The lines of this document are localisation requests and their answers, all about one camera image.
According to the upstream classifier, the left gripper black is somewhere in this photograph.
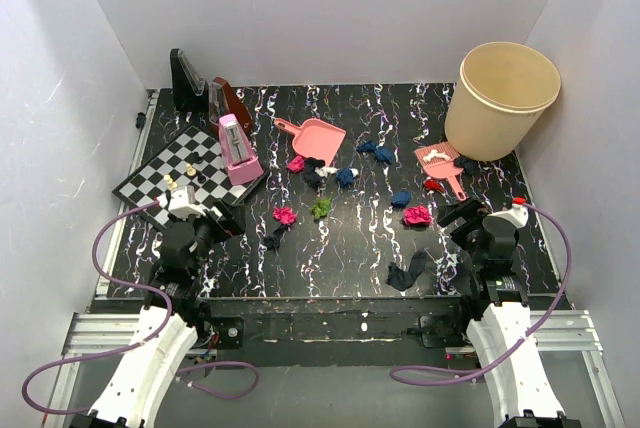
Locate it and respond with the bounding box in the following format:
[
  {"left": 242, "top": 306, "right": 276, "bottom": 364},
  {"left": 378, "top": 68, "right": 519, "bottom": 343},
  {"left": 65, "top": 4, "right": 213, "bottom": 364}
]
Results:
[{"left": 170, "top": 198, "right": 245, "bottom": 276}]

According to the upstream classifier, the pink hand brush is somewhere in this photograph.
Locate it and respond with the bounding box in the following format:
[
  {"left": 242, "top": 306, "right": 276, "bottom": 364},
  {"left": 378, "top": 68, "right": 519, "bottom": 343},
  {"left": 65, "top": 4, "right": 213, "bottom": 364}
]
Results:
[{"left": 414, "top": 142, "right": 467, "bottom": 201}]

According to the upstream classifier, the pink plastic dustpan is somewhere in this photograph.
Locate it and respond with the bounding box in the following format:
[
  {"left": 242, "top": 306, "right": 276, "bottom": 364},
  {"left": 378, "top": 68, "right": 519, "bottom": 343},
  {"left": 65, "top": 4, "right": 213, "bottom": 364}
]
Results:
[{"left": 274, "top": 118, "right": 346, "bottom": 165}]

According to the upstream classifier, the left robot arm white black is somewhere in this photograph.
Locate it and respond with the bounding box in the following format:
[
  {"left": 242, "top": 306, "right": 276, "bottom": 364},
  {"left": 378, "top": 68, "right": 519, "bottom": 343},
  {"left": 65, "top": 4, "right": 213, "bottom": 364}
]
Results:
[{"left": 70, "top": 202, "right": 236, "bottom": 427}]

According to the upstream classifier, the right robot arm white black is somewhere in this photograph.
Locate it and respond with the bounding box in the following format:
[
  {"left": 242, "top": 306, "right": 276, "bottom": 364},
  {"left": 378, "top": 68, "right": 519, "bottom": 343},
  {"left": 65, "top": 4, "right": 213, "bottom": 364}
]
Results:
[{"left": 436, "top": 198, "right": 581, "bottom": 427}]

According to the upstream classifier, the magenta paper scrap right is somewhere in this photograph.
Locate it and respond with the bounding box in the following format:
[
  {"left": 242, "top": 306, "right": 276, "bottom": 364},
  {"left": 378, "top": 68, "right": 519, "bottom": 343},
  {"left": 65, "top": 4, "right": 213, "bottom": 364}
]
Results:
[{"left": 403, "top": 205, "right": 433, "bottom": 227}]

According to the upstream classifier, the magenta paper scrap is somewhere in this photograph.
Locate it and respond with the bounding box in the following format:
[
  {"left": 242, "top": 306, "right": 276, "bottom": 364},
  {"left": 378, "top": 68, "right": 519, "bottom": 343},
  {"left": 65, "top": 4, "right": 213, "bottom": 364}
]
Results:
[
  {"left": 403, "top": 205, "right": 433, "bottom": 227},
  {"left": 273, "top": 207, "right": 297, "bottom": 226},
  {"left": 287, "top": 155, "right": 305, "bottom": 173}
]

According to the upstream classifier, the white chess pawn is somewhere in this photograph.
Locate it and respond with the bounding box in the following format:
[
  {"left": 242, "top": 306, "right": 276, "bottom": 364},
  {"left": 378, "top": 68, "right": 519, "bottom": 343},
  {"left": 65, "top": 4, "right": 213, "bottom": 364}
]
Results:
[{"left": 164, "top": 175, "right": 177, "bottom": 189}]

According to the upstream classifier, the white chess piece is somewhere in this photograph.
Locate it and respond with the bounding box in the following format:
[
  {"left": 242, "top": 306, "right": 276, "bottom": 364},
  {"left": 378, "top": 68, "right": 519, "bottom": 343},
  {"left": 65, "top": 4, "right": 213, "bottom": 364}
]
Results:
[{"left": 186, "top": 163, "right": 197, "bottom": 178}]

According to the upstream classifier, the black paper scrap small left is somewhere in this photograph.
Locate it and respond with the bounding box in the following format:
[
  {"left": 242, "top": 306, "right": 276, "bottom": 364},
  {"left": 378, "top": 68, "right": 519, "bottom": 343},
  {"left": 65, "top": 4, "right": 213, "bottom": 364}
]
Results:
[{"left": 262, "top": 224, "right": 289, "bottom": 250}]

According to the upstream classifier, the red paper scrap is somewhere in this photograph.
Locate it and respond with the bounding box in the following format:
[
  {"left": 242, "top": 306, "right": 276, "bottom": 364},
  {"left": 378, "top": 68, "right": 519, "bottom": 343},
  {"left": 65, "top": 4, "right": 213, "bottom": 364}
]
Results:
[{"left": 424, "top": 179, "right": 445, "bottom": 193}]

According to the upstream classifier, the black paper scrap near bucket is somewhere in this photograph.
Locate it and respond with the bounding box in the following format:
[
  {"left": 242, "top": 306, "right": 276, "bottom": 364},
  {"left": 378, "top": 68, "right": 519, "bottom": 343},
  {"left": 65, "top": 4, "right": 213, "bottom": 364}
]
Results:
[{"left": 454, "top": 156, "right": 479, "bottom": 177}]

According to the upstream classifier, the pink metronome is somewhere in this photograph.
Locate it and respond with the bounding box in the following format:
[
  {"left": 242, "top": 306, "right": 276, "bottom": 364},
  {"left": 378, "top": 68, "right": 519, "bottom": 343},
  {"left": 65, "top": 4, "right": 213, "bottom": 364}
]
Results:
[{"left": 218, "top": 114, "right": 264, "bottom": 185}]

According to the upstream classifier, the black white chessboard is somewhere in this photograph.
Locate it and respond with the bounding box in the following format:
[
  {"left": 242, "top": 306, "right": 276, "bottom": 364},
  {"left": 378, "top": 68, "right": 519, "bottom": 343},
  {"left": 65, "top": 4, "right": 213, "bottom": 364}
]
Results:
[{"left": 113, "top": 125, "right": 266, "bottom": 211}]

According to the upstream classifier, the magenta paper scrap lower left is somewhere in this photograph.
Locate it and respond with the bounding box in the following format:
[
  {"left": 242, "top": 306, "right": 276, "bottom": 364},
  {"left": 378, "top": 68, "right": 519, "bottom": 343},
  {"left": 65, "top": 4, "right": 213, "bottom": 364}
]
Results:
[{"left": 273, "top": 207, "right": 297, "bottom": 226}]

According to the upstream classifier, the blue paper scrap right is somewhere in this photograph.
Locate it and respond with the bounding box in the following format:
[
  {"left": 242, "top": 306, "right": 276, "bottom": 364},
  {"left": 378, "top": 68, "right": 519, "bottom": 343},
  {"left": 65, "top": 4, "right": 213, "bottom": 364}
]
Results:
[{"left": 390, "top": 190, "right": 411, "bottom": 208}]

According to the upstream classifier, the blue paper scrap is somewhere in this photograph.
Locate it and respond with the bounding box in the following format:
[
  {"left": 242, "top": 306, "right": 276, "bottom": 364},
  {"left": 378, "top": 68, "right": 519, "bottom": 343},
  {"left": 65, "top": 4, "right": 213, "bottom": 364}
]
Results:
[
  {"left": 335, "top": 168, "right": 359, "bottom": 188},
  {"left": 356, "top": 140, "right": 395, "bottom": 164},
  {"left": 390, "top": 190, "right": 411, "bottom": 208}
]

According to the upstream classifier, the black paper scrap front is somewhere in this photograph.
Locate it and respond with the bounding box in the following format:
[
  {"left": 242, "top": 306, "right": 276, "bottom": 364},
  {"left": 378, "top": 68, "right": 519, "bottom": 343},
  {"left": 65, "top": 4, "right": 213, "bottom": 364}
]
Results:
[{"left": 386, "top": 251, "right": 428, "bottom": 292}]

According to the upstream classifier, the magenta paper scrap upper left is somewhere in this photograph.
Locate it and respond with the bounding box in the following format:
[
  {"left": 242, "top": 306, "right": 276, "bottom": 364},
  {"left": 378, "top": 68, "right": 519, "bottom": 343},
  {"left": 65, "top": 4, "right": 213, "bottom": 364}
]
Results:
[{"left": 287, "top": 155, "right": 305, "bottom": 173}]

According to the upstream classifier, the green paper scrap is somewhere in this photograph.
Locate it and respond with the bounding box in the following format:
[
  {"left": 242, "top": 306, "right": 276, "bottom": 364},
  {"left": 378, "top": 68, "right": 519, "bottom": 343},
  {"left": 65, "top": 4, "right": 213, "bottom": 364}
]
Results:
[{"left": 311, "top": 198, "right": 332, "bottom": 221}]

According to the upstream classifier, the dark navy scrap centre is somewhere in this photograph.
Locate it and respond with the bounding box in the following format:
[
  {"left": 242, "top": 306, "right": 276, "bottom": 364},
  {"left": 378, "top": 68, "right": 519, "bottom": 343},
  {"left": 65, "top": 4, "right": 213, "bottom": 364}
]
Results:
[{"left": 302, "top": 157, "right": 325, "bottom": 190}]

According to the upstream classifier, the blue paper scrap top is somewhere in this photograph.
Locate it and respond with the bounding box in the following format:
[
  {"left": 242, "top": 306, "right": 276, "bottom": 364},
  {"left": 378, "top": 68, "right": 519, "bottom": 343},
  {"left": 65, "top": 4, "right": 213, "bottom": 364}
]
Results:
[{"left": 356, "top": 140, "right": 395, "bottom": 164}]

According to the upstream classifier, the white paper scrap centre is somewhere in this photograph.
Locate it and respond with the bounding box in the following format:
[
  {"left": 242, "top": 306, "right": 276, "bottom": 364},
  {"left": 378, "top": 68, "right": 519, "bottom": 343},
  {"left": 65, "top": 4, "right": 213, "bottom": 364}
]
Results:
[{"left": 316, "top": 166, "right": 338, "bottom": 178}]

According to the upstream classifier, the brown metronome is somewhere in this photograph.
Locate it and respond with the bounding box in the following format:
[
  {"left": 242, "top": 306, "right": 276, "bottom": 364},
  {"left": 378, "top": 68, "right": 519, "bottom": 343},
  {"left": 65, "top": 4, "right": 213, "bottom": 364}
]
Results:
[{"left": 208, "top": 77, "right": 253, "bottom": 136}]

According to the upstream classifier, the black metronome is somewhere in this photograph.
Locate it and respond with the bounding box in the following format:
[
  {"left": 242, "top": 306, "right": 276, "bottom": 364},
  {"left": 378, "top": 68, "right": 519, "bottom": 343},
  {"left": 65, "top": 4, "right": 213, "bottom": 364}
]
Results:
[{"left": 170, "top": 48, "right": 209, "bottom": 113}]

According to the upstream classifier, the blue paper scrap centre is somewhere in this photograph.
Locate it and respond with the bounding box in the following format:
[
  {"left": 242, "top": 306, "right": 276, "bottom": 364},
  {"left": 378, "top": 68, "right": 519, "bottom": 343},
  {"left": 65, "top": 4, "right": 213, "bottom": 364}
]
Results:
[{"left": 335, "top": 168, "right": 359, "bottom": 188}]

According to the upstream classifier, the beige plastic bucket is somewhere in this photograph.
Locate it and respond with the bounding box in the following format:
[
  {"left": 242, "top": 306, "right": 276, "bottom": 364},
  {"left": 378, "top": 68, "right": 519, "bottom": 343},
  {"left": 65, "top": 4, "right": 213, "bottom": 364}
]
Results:
[{"left": 444, "top": 42, "right": 562, "bottom": 162}]

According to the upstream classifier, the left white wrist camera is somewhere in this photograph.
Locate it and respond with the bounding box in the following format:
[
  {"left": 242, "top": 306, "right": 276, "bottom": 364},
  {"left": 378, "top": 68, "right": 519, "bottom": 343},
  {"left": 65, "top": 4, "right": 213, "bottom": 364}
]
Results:
[{"left": 156, "top": 185, "right": 206, "bottom": 220}]

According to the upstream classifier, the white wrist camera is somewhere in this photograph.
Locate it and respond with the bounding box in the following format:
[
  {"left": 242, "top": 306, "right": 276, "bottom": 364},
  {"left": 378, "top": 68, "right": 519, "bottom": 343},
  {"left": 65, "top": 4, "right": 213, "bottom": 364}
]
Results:
[
  {"left": 156, "top": 185, "right": 206, "bottom": 220},
  {"left": 490, "top": 197, "right": 529, "bottom": 229}
]

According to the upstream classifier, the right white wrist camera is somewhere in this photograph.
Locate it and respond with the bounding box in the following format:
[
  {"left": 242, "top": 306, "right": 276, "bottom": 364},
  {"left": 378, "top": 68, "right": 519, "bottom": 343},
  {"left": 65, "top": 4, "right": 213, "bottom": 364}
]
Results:
[{"left": 490, "top": 197, "right": 529, "bottom": 229}]

